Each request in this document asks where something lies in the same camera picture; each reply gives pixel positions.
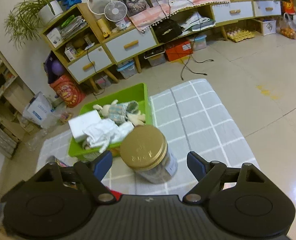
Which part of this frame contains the green plastic bin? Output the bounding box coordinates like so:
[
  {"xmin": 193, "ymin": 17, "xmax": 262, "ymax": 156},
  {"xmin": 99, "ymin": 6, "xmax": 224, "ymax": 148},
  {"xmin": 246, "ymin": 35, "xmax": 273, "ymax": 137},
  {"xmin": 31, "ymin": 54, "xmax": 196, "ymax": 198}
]
[{"xmin": 68, "ymin": 83, "xmax": 153, "ymax": 159}]

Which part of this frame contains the black box on shelf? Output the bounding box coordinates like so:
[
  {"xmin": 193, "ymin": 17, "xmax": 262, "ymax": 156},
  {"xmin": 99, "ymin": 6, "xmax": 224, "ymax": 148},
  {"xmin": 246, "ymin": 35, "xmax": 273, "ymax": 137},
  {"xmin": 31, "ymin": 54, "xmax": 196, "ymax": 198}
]
[{"xmin": 153, "ymin": 19, "xmax": 182, "ymax": 43}]

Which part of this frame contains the red snack bucket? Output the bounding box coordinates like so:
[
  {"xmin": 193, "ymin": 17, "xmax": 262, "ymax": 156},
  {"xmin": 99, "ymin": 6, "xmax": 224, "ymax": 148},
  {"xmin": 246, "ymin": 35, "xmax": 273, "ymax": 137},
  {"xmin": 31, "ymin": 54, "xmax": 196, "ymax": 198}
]
[{"xmin": 50, "ymin": 74, "xmax": 86, "ymax": 108}]

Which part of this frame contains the red shoe box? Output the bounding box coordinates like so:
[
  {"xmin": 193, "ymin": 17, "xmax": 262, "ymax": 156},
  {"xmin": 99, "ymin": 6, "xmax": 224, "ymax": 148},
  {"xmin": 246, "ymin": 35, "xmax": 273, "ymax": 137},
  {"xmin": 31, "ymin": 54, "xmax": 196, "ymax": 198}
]
[{"xmin": 165, "ymin": 40, "xmax": 193, "ymax": 62}]

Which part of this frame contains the rabbit doll blue dress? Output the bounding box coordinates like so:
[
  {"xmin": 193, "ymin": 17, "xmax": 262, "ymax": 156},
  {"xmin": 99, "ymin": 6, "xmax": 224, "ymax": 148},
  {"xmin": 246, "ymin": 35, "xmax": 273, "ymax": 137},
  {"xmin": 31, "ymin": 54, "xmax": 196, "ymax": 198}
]
[{"xmin": 93, "ymin": 100, "xmax": 146, "ymax": 126}]

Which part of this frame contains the black power cable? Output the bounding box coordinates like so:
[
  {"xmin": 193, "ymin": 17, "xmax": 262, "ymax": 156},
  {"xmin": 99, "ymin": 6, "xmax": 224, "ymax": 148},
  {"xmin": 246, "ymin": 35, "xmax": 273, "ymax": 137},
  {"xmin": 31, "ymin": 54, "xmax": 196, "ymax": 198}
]
[{"xmin": 180, "ymin": 43, "xmax": 215, "ymax": 81}]

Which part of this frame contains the bag of oranges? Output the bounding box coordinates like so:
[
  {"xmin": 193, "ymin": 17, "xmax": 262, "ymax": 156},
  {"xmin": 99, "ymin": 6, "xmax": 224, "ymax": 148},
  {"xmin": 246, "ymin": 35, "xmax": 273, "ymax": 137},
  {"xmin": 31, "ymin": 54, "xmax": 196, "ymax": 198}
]
[{"xmin": 279, "ymin": 12, "xmax": 296, "ymax": 40}]

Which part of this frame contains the clear storage box blue lid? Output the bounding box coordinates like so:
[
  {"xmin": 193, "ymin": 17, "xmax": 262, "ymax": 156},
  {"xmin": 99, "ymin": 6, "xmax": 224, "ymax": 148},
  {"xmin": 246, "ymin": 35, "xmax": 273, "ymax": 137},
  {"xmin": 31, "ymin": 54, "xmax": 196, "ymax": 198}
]
[{"xmin": 116, "ymin": 59, "xmax": 137, "ymax": 79}]

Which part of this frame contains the pink table runner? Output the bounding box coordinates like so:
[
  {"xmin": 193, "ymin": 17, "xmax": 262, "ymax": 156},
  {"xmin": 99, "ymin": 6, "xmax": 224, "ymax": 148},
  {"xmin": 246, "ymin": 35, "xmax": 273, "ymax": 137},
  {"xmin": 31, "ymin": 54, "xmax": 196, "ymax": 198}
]
[{"xmin": 129, "ymin": 0, "xmax": 230, "ymax": 31}]

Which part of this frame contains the small white desk fan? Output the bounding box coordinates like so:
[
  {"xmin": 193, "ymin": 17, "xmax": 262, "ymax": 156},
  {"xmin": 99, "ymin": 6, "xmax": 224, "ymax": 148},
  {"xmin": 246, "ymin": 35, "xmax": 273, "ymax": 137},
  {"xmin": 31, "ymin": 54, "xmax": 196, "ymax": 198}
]
[{"xmin": 104, "ymin": 1, "xmax": 128, "ymax": 30}]

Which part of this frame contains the white cloth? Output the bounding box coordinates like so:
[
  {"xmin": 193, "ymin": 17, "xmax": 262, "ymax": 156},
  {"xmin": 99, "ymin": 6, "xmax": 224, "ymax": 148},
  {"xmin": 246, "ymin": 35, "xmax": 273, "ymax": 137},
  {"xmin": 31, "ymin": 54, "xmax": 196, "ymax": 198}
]
[{"xmin": 82, "ymin": 119, "xmax": 134, "ymax": 153}]

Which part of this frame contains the grey checked rug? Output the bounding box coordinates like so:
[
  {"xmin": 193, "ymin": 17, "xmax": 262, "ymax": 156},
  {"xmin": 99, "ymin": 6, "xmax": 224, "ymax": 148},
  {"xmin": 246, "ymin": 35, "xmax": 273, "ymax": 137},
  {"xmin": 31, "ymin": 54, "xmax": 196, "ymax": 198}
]
[{"xmin": 35, "ymin": 78, "xmax": 260, "ymax": 197}]

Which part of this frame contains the wooden drawer cabinet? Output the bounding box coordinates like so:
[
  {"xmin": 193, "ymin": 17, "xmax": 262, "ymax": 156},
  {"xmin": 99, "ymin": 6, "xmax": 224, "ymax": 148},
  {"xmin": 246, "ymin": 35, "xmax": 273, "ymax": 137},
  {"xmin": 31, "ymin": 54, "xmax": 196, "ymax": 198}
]
[{"xmin": 40, "ymin": 0, "xmax": 281, "ymax": 84}]

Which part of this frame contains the egg carton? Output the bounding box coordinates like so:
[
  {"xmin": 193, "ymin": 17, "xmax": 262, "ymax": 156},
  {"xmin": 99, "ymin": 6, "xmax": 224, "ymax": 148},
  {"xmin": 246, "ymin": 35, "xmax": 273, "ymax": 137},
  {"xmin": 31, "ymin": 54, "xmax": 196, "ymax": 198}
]
[{"xmin": 226, "ymin": 28, "xmax": 255, "ymax": 43}]

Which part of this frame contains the potted green plant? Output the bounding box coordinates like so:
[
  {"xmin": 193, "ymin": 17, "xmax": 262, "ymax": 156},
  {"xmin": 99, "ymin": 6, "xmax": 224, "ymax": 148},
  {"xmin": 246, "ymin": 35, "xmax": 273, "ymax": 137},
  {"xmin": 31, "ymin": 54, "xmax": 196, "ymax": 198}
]
[{"xmin": 5, "ymin": 0, "xmax": 55, "ymax": 48}]

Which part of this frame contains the white foam block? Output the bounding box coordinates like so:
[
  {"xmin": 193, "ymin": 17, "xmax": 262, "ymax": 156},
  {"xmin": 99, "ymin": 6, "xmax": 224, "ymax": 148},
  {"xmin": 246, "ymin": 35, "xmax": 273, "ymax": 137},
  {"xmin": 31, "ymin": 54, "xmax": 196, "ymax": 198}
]
[{"xmin": 68, "ymin": 110, "xmax": 101, "ymax": 142}]

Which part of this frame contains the glass jar gold lid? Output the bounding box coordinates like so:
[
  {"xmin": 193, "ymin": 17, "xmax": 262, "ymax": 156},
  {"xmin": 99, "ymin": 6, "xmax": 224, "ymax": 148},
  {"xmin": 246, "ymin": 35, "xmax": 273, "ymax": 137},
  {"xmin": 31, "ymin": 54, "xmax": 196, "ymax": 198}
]
[{"xmin": 120, "ymin": 125, "xmax": 178, "ymax": 184}]

